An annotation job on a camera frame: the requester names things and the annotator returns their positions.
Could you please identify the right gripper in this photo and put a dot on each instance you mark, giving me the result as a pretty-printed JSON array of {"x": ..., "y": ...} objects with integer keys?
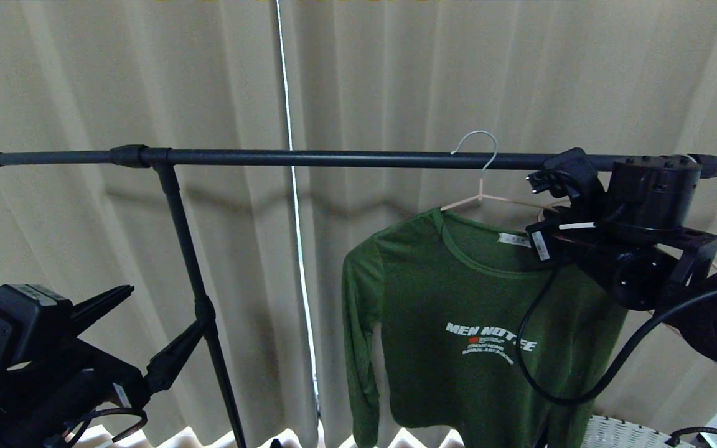
[{"x": 564, "y": 242}]

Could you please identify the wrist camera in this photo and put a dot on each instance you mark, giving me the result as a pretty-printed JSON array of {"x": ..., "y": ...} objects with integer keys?
[
  {"x": 16, "y": 330},
  {"x": 573, "y": 177}
]

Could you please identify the white laundry basket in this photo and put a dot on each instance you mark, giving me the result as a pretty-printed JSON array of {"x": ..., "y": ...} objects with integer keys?
[{"x": 620, "y": 432}]

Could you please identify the green printed t-shirt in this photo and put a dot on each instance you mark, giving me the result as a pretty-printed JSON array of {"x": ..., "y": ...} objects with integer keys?
[{"x": 427, "y": 292}]

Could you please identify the black clothes rack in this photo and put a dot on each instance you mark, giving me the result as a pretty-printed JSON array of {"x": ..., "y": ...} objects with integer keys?
[{"x": 333, "y": 158}]

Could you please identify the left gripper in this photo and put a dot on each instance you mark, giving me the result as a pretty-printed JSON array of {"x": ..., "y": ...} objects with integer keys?
[{"x": 66, "y": 392}]

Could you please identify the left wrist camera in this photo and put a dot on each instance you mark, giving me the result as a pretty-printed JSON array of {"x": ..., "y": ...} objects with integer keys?
[{"x": 16, "y": 330}]

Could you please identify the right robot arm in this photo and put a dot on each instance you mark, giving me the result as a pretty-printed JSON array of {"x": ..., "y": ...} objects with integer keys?
[{"x": 651, "y": 193}]

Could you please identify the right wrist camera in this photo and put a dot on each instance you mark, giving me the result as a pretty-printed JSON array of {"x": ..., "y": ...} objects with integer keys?
[{"x": 573, "y": 177}]

